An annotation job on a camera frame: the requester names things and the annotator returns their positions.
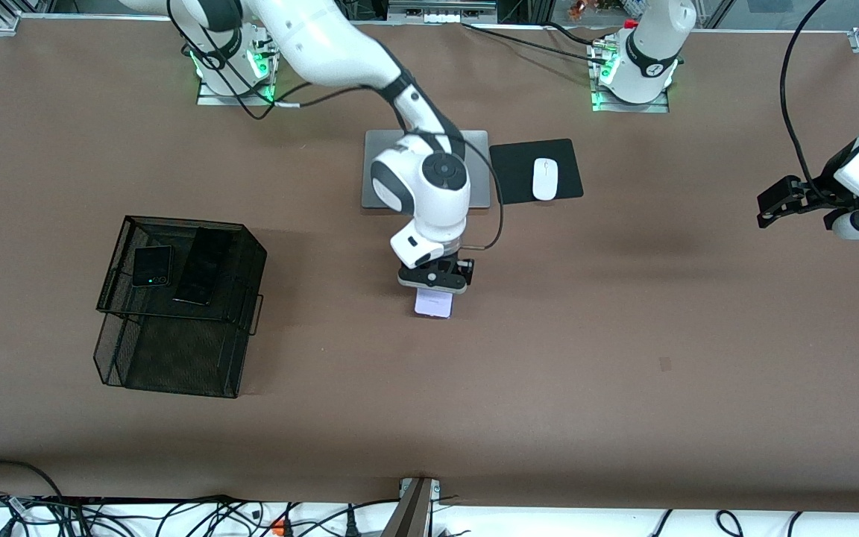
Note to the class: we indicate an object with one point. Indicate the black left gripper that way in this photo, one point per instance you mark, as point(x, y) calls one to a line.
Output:
point(822, 192)

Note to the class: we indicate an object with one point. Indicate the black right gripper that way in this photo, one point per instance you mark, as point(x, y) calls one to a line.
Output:
point(462, 267)

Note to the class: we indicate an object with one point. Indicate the white lavender phone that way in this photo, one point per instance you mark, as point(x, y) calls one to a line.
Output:
point(433, 306)

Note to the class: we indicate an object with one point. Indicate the long black smartphone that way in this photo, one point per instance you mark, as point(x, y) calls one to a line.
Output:
point(204, 266)

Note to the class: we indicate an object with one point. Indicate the small black phone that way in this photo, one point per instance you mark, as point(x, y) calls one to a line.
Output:
point(152, 266)

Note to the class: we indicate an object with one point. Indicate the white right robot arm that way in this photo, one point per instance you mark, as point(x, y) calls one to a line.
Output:
point(325, 37)

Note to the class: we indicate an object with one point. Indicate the black mouse pad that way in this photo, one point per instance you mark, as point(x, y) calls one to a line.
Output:
point(519, 175)

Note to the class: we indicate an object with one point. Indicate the silver closed laptop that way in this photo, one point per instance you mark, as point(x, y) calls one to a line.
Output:
point(381, 175)

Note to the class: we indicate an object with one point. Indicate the white computer mouse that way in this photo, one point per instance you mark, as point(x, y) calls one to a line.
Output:
point(545, 179)

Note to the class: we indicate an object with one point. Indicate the white power strip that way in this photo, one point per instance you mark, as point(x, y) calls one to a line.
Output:
point(441, 10)

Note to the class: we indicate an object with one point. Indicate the black mesh two-tier tray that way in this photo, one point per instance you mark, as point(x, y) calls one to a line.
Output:
point(176, 350)

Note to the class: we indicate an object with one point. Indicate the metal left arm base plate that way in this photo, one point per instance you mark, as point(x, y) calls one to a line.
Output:
point(631, 107)

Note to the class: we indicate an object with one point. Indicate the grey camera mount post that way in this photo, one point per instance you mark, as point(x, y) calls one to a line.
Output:
point(408, 511)

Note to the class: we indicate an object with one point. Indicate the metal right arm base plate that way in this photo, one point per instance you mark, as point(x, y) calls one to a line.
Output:
point(236, 99)

